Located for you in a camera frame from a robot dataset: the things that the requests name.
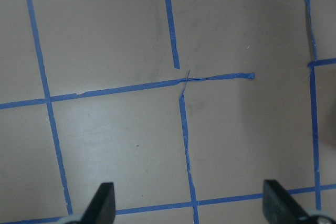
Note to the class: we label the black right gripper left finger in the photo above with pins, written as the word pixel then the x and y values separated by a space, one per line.
pixel 101 210

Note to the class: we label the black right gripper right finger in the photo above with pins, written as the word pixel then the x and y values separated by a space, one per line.
pixel 279 207

